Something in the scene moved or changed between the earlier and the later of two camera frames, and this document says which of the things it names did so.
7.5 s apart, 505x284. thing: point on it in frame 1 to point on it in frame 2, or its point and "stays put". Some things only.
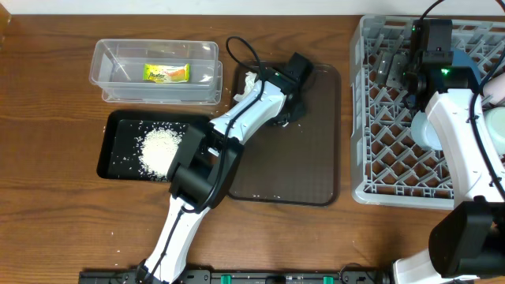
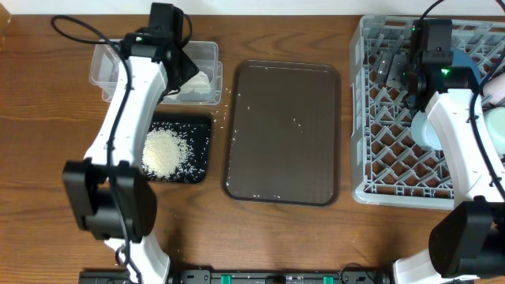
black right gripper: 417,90 stays put
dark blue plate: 461,58 stays put
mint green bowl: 495,121 stays put
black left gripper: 297,102 to 185,68
